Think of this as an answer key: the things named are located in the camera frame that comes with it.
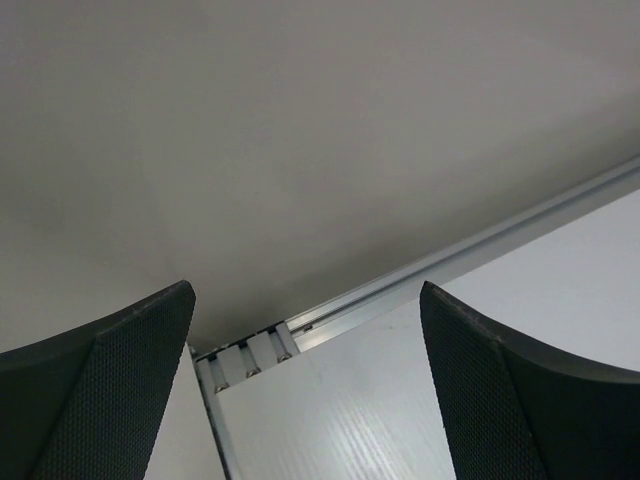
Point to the aluminium table frame rail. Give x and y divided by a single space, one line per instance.
345 391

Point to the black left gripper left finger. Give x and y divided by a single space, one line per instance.
88 403

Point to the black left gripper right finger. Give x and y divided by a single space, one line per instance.
514 407

